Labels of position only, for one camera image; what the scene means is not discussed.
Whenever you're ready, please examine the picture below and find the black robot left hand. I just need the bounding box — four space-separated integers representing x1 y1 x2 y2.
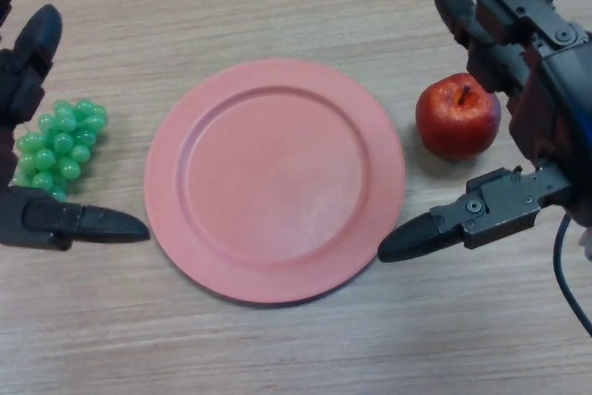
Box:
0 0 152 253

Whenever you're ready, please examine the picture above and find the green grapes bunch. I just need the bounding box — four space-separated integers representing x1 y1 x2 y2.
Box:
12 97 109 204

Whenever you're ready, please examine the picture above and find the red apple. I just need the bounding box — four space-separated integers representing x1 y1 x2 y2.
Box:
414 72 502 161

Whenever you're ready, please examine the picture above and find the pink round plate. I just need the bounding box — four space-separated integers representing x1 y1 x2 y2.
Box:
143 58 408 307

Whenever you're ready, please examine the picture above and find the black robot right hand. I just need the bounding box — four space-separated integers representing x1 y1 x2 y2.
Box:
377 0 592 265

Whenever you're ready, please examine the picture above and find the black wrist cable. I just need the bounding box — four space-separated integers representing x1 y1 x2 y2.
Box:
553 214 592 339

